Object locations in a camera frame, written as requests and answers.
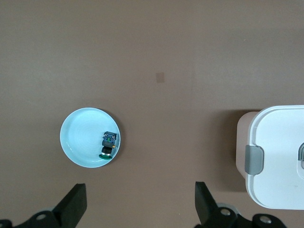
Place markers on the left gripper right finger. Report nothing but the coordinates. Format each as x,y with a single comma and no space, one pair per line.
213,216

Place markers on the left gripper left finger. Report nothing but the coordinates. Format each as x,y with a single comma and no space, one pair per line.
59,213

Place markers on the light blue round plate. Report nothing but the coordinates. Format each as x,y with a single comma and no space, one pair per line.
80,137

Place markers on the white lunch box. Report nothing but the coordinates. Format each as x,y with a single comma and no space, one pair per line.
278,142

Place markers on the green mushroom button switch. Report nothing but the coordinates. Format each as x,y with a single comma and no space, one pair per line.
108,143

